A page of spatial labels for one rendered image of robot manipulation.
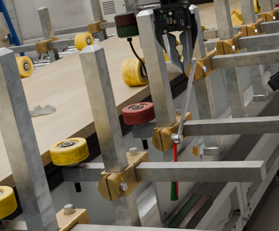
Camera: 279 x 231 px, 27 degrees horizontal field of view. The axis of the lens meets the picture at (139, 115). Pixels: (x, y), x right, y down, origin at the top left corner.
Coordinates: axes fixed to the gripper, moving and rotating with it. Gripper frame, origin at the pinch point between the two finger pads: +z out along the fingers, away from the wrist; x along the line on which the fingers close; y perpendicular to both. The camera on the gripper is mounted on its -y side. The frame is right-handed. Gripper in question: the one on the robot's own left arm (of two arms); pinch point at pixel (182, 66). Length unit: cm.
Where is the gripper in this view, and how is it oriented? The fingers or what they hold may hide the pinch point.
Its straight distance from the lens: 124.8
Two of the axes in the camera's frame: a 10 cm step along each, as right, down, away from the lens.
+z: 1.9, 9.5, 2.6
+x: 9.8, -1.6, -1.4
